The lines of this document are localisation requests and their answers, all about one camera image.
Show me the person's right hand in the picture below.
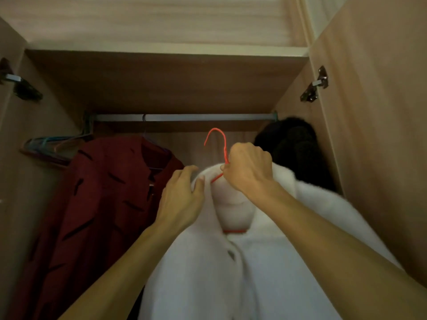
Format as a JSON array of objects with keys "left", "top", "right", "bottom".
[{"left": 220, "top": 142, "right": 278, "bottom": 197}]

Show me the light wooden wardrobe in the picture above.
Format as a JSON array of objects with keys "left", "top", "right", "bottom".
[{"left": 0, "top": 0, "right": 427, "bottom": 320}]

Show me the person's left hand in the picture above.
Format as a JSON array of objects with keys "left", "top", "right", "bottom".
[{"left": 154, "top": 165, "right": 206, "bottom": 234}]

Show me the person's right forearm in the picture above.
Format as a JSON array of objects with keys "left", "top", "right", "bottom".
[{"left": 250, "top": 181, "right": 427, "bottom": 320}]

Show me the person's left forearm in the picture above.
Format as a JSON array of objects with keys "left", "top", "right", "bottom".
[{"left": 58, "top": 223, "right": 181, "bottom": 320}]

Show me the grey metal wardrobe rail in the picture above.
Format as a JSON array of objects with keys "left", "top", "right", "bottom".
[{"left": 83, "top": 111, "right": 279, "bottom": 124}]

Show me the red fuzzy cardigan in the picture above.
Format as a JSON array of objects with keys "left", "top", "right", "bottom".
[{"left": 6, "top": 136, "right": 186, "bottom": 320}]

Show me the dark hanging coat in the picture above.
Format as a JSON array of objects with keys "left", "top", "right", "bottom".
[{"left": 253, "top": 117, "right": 338, "bottom": 193}]

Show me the bundle of coloured wire hangers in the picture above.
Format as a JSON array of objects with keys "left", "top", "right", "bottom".
[{"left": 20, "top": 129, "right": 95, "bottom": 168}]

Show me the pink wire hanger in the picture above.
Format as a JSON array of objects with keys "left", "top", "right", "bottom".
[{"left": 204, "top": 128, "right": 249, "bottom": 234}]

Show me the white fuzzy coat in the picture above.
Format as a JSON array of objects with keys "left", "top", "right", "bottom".
[{"left": 138, "top": 163, "right": 401, "bottom": 320}]

